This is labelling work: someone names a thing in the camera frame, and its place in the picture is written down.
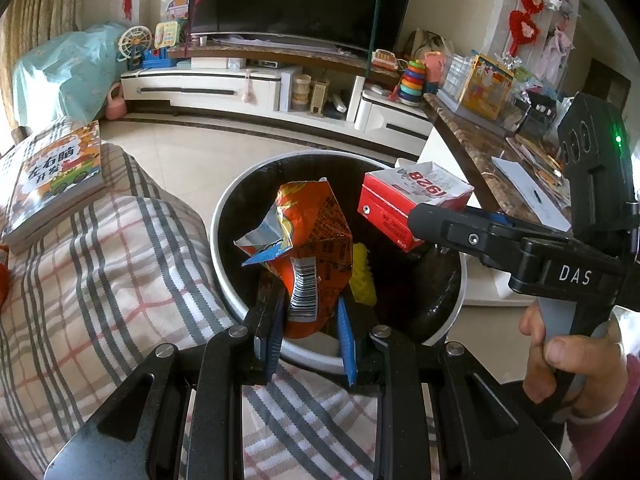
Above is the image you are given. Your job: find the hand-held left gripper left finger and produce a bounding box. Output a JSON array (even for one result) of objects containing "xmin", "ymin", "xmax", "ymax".
[{"xmin": 47, "ymin": 284, "xmax": 287, "ymax": 480}]

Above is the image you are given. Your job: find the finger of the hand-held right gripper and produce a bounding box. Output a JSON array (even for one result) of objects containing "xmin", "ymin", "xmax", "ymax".
[
  {"xmin": 481, "ymin": 211, "xmax": 577, "ymax": 244},
  {"xmin": 406, "ymin": 203, "xmax": 552, "ymax": 272}
]

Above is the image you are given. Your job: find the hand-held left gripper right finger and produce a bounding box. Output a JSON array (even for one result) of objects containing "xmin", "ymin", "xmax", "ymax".
[{"xmin": 336, "ymin": 294, "xmax": 572, "ymax": 480}]

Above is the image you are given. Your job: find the red and white carton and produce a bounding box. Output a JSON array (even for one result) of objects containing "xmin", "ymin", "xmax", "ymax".
[{"xmin": 357, "ymin": 161, "xmax": 475, "ymax": 254}]

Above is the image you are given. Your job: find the white bin with black liner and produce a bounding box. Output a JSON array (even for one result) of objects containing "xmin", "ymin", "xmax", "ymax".
[{"xmin": 209, "ymin": 150, "xmax": 469, "ymax": 374}]

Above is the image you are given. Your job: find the orange snack bag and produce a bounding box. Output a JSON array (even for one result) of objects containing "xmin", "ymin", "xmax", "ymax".
[{"xmin": 234, "ymin": 177, "xmax": 357, "ymax": 339}]

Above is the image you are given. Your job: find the person's right forearm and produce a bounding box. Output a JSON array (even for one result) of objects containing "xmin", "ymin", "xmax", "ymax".
[{"xmin": 564, "ymin": 390, "xmax": 640, "ymax": 480}]

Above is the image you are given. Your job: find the person's right hand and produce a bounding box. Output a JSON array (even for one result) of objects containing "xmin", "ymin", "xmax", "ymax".
[{"xmin": 518, "ymin": 304, "xmax": 632, "ymax": 406}]

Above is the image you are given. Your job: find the white paper sheet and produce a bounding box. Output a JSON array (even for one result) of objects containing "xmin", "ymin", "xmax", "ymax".
[{"xmin": 491, "ymin": 156, "xmax": 574, "ymax": 234}]

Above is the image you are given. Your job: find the brown marble counter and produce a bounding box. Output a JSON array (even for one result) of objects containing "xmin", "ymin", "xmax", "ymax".
[{"xmin": 424, "ymin": 92, "xmax": 577, "ymax": 307}]

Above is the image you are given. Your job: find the colourful picture box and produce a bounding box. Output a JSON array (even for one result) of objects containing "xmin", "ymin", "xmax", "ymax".
[{"xmin": 459, "ymin": 53, "xmax": 517, "ymax": 122}]

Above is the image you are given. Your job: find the plaid blanket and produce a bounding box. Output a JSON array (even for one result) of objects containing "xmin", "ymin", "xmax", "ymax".
[{"xmin": 0, "ymin": 141, "xmax": 397, "ymax": 480}]

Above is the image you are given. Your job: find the white television cabinet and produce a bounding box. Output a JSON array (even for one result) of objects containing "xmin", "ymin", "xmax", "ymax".
[{"xmin": 119, "ymin": 54, "xmax": 437, "ymax": 162}]

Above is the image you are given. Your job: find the black television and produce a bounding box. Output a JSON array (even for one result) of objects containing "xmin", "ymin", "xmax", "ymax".
[{"xmin": 186, "ymin": 0, "xmax": 421, "ymax": 54}]

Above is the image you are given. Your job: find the children's picture book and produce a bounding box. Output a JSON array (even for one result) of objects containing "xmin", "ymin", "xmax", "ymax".
[{"xmin": 1, "ymin": 119, "xmax": 107, "ymax": 255}]

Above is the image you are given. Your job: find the pink toy kettle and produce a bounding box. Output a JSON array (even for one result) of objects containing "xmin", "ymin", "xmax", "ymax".
[{"xmin": 103, "ymin": 82, "xmax": 127, "ymax": 122}]

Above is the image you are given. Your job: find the blue toy set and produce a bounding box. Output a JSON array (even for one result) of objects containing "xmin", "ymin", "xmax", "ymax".
[{"xmin": 141, "ymin": 49, "xmax": 179, "ymax": 69}]

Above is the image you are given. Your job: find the yellow toy phone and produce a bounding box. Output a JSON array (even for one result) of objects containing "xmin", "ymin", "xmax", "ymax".
[{"xmin": 153, "ymin": 21, "xmax": 182, "ymax": 52}]

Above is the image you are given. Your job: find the ferris wheel toy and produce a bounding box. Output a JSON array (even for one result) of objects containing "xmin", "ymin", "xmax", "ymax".
[{"xmin": 117, "ymin": 24, "xmax": 154, "ymax": 72}]

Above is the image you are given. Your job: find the teal cloth covered furniture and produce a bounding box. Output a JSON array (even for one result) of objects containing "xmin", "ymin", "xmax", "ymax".
[{"xmin": 11, "ymin": 22, "xmax": 132, "ymax": 127}]

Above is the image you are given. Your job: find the beige patterned curtain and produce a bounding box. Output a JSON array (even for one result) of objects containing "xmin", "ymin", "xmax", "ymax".
[{"xmin": 0, "ymin": 0, "xmax": 97, "ymax": 62}]

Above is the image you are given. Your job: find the rainbow stacking ring toy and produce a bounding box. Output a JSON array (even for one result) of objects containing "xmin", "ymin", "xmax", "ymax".
[{"xmin": 396, "ymin": 59, "xmax": 427, "ymax": 108}]

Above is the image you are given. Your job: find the red heart string decoration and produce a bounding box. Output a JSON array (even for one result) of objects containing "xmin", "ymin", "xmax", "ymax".
[{"xmin": 506, "ymin": 0, "xmax": 547, "ymax": 54}]

